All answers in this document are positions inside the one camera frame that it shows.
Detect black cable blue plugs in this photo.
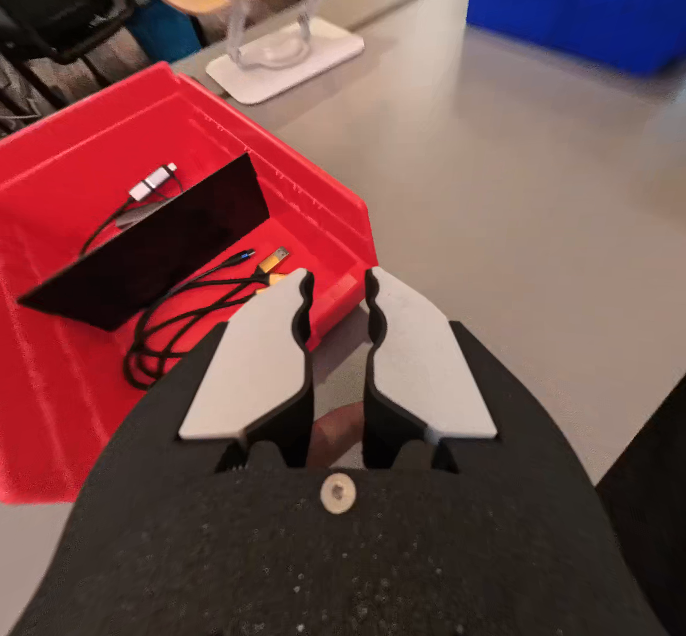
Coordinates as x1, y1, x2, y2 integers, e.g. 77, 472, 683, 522
161, 249, 257, 299

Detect grey desk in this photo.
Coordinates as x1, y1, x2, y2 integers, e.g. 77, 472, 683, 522
0, 0, 686, 636

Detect person's dark trousers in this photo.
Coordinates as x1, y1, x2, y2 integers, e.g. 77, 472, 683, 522
595, 376, 686, 636

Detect blue storage bin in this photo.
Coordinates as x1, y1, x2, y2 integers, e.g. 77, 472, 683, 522
466, 0, 686, 76

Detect black bin divider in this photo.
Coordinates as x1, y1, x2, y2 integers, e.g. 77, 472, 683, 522
17, 153, 270, 332

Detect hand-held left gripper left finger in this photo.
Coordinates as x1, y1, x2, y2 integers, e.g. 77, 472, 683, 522
178, 268, 315, 457

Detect blue storage basket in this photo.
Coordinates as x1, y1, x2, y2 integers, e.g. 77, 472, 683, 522
126, 0, 202, 63

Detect black cable orange plugs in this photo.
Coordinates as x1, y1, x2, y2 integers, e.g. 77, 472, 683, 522
126, 246, 291, 390
123, 273, 287, 391

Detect red storage bin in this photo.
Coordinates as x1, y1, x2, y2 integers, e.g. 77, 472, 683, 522
0, 61, 378, 505

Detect white stand with black board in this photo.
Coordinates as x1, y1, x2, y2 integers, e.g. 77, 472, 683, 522
122, 0, 366, 106

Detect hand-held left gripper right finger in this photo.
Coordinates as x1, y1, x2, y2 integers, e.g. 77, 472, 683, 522
363, 266, 498, 457

